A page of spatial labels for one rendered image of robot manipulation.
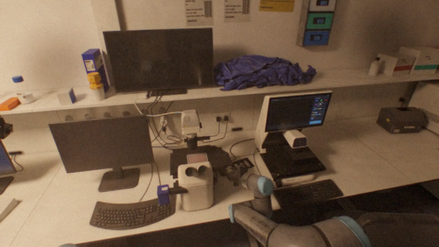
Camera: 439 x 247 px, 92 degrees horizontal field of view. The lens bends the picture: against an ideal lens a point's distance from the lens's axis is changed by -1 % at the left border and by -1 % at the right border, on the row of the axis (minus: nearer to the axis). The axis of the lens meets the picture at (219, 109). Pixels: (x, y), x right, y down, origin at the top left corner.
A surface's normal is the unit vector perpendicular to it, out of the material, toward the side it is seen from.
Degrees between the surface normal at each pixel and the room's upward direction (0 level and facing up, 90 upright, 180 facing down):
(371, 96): 90
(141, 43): 86
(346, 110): 90
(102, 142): 86
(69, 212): 0
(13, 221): 0
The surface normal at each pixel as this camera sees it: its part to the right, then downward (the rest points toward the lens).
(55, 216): 0.00, -0.88
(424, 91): -0.98, 0.09
